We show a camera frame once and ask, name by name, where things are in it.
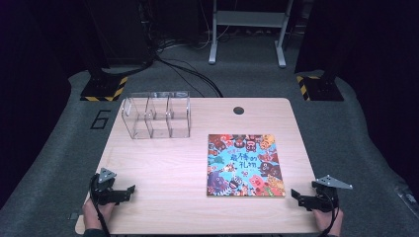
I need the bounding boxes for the clear plastic floor strip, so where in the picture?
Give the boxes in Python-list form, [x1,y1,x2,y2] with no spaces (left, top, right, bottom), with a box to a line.
[394,186,419,215]

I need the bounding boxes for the person's right hand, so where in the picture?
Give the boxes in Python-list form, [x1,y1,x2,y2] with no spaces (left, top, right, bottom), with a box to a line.
[311,207,345,237]

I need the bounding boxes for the black floor cables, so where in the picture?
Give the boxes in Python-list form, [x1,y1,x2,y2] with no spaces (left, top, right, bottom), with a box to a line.
[144,33,225,99]

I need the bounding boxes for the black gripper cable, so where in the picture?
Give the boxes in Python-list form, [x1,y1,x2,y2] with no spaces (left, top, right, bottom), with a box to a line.
[90,174,112,237]
[317,192,341,237]

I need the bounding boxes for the black stand with striped base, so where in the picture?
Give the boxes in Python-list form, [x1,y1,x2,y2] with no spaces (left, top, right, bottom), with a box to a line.
[295,0,346,102]
[80,0,129,103]

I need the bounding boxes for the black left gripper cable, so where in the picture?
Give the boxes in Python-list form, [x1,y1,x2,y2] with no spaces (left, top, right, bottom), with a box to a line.
[90,174,112,237]

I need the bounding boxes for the clear acrylic divided organizer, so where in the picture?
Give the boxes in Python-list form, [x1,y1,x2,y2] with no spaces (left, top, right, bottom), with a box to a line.
[121,91,192,140]

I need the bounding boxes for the person's left hand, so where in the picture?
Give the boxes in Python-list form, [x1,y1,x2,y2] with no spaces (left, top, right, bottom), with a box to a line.
[82,198,117,232]

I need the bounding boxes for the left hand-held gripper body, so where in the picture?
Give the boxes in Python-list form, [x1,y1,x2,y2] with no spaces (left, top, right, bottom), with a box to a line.
[89,167,121,206]

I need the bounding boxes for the white metal desk frame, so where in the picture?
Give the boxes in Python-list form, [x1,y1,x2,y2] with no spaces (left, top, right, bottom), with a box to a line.
[208,0,294,69]

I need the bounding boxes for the colourful picture book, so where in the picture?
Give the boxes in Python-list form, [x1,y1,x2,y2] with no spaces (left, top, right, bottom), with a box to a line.
[206,133,287,198]

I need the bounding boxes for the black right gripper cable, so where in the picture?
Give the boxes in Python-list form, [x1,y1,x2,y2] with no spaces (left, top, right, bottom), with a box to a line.
[317,192,341,237]

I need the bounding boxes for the dark cabinet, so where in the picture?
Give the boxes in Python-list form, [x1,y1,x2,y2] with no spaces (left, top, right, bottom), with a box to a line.
[98,0,154,67]

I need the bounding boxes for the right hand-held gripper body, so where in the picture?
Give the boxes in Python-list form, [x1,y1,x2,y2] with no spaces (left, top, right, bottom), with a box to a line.
[310,174,354,213]

